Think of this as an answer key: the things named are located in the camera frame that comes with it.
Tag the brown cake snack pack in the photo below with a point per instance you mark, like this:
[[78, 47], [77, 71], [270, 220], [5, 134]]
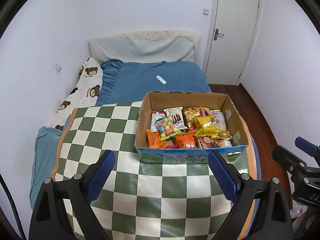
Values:
[[204, 142]]

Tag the metal door handle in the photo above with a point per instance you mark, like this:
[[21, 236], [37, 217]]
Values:
[[217, 34]]

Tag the colourful candy ball bag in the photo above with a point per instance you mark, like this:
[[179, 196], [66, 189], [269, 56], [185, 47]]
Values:
[[167, 128]]

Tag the wall socket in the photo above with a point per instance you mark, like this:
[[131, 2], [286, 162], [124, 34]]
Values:
[[58, 67]]

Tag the bear print pillow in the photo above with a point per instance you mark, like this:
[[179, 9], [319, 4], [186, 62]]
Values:
[[84, 94]]

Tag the Sedaap cheese buldak noodle pack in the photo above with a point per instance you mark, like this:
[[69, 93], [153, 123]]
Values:
[[193, 112]]

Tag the white quilted blanket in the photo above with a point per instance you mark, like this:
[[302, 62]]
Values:
[[150, 46]]

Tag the orange snack packet left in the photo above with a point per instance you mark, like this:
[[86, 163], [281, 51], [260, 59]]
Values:
[[154, 139]]

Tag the red white snack pack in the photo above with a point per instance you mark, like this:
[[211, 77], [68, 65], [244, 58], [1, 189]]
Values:
[[154, 117]]

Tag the Franzzi chocolate wafer pack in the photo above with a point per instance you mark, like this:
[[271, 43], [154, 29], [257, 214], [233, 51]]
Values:
[[177, 116]]

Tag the white remote control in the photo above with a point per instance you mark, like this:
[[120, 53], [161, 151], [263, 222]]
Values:
[[161, 80]]

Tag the yellow snack bag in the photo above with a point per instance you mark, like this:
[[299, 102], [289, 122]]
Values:
[[205, 126]]

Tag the orange snack packet right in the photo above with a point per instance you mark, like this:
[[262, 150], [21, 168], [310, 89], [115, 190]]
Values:
[[185, 140]]

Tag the brown cardboard box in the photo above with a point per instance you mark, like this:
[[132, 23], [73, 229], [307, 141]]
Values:
[[157, 101]]

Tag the clear yellow bread pack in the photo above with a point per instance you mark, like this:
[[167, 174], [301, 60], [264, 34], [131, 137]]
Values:
[[219, 120]]

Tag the orange snack packet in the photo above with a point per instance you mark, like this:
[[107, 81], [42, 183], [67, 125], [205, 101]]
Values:
[[185, 140], [154, 139]]

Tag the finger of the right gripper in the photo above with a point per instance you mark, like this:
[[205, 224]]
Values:
[[289, 161], [307, 147]]

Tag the white oat cookie pack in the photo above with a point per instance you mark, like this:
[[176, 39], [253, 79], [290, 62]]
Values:
[[221, 143]]

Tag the green white checkered cushion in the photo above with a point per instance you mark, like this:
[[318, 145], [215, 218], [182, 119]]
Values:
[[139, 200]]

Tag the blue bed sheet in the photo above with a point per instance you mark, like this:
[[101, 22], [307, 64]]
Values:
[[130, 81]]

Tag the white door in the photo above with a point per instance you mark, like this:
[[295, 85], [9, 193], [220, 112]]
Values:
[[226, 58]]

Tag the red snack packet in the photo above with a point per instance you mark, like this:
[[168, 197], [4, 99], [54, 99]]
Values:
[[172, 146]]

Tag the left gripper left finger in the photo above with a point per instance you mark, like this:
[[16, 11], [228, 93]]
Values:
[[49, 219]]

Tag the vacuum packed braised egg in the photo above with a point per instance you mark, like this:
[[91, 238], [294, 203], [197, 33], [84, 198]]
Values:
[[223, 135]]

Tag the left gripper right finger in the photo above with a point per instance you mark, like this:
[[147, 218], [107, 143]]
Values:
[[272, 220]]

